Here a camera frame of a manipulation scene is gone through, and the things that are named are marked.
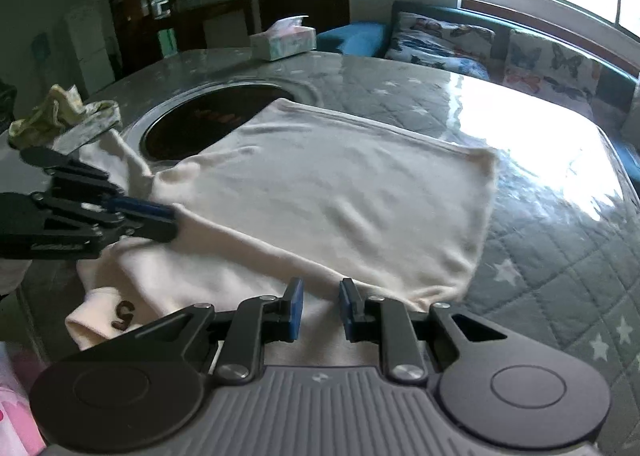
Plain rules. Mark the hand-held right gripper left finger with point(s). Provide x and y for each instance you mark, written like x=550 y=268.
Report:
x=297 y=308

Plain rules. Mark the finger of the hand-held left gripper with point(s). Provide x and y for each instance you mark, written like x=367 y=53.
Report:
x=155 y=231
x=145 y=208

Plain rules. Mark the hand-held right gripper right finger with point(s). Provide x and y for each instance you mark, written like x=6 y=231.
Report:
x=345 y=308

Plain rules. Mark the cream white garment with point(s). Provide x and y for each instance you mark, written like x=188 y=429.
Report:
x=325 y=196

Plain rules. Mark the grey patterned cloth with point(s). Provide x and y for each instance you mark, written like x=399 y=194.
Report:
x=92 y=129

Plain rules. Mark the round dark table heater recess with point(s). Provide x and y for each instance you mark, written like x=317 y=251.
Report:
x=200 y=116

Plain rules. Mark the yellow-green floral cloth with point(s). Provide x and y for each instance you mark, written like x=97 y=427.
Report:
x=47 y=116

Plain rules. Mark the white refrigerator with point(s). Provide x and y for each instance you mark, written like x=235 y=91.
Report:
x=90 y=41

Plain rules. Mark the pink bag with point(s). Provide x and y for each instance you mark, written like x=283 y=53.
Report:
x=15 y=411

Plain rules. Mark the dark wooden cabinet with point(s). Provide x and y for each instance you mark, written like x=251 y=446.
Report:
x=170 y=1

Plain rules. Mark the tissue box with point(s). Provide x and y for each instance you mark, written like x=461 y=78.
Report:
x=280 y=44

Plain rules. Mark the blue sofa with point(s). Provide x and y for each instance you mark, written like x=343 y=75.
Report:
x=350 y=34

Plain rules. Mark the butterfly print cushion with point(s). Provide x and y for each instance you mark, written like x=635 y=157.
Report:
x=440 y=44
x=550 y=66

